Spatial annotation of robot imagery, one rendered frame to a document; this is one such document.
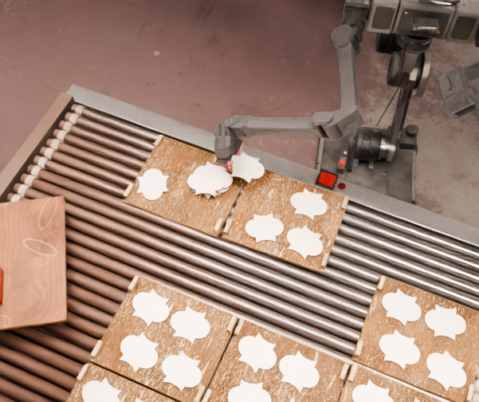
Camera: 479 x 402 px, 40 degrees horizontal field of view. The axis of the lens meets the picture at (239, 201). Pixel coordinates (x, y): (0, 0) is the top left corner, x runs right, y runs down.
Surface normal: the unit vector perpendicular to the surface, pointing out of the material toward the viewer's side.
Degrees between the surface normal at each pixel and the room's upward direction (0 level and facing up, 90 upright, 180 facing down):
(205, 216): 0
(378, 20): 90
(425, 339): 0
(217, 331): 0
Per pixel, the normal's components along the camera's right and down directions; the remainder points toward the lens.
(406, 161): 0.01, -0.52
